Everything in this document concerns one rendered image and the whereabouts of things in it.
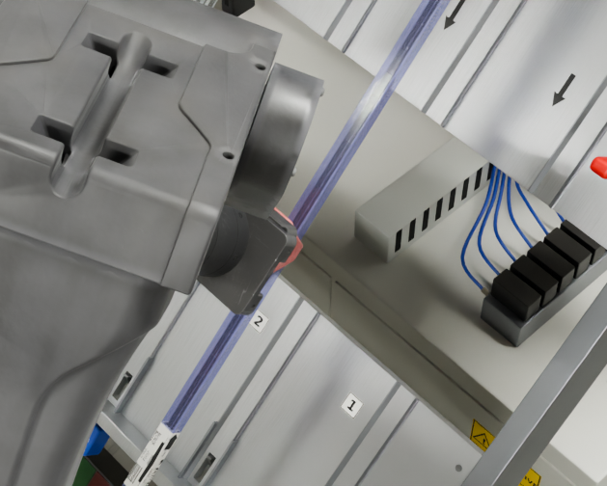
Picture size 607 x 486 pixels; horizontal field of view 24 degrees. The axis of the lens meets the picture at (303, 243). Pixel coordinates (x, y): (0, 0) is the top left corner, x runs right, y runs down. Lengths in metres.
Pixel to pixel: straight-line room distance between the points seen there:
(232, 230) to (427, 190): 0.56
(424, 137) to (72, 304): 1.23
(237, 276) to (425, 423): 0.23
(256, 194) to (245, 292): 0.50
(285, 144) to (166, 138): 0.06
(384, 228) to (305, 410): 0.33
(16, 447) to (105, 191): 0.07
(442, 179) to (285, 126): 1.06
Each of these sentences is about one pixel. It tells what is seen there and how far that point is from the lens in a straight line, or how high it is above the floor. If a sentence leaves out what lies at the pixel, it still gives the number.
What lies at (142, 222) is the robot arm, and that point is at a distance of 0.34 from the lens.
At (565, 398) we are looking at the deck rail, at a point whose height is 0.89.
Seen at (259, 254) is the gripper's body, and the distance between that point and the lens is 0.93.
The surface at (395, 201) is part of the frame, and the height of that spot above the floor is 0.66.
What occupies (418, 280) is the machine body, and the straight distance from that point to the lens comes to 1.44.
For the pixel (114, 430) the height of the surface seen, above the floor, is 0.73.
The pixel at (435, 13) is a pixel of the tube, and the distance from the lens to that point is 0.98.
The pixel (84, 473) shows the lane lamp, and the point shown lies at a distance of 1.29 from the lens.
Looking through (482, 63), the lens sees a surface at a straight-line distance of 1.08.
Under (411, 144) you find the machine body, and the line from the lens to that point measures 1.56.
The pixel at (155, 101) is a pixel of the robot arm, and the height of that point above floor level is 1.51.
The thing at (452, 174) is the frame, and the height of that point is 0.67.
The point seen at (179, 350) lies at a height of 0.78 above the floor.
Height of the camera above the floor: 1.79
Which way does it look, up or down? 53 degrees down
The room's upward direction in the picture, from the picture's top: straight up
